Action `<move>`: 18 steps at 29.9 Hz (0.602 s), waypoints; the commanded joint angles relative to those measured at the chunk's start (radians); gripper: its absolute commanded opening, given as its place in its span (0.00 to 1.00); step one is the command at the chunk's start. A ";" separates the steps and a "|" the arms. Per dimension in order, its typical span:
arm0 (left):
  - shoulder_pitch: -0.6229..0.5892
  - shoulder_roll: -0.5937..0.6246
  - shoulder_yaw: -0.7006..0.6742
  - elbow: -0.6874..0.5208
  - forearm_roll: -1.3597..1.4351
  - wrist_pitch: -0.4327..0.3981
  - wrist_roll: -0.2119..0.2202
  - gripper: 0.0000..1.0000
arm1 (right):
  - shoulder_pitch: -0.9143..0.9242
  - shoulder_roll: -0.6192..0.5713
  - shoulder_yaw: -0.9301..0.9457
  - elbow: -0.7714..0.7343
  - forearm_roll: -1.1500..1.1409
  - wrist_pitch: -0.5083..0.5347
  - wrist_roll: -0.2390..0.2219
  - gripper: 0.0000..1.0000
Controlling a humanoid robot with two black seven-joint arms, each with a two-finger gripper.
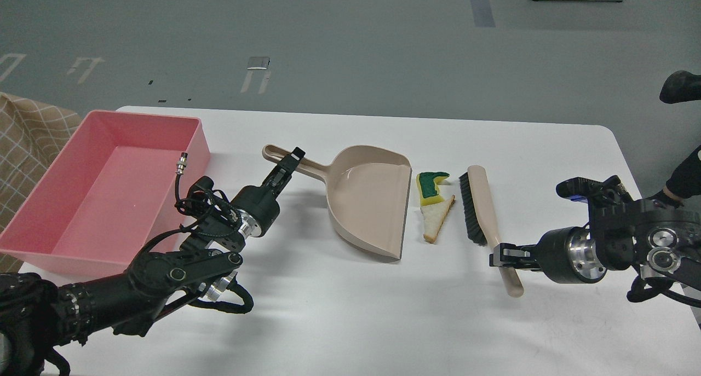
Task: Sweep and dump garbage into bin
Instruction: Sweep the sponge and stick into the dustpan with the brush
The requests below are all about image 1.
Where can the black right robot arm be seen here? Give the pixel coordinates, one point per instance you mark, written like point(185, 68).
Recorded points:
point(660, 243)

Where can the triangular toast slice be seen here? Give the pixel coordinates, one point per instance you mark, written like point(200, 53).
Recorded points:
point(434, 216)

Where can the black object at right edge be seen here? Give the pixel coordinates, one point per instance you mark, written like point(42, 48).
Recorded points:
point(681, 86)

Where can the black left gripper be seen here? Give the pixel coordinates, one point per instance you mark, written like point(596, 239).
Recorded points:
point(260, 202)

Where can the yellow green sponge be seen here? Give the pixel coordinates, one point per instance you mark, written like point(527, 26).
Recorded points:
point(428, 187)

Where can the beige brush black bristles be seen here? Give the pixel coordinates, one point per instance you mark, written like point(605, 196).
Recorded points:
point(480, 214)

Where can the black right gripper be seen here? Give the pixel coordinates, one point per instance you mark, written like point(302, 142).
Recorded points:
point(566, 256)

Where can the beige plastic dustpan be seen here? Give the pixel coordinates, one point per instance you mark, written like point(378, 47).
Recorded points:
point(367, 192)

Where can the pink plastic bin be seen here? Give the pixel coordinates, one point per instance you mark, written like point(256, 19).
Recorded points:
point(109, 191)

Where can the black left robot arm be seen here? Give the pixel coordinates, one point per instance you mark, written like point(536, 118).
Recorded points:
point(194, 265)

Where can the brown checkered cloth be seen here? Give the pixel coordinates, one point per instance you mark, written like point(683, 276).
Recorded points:
point(32, 135)

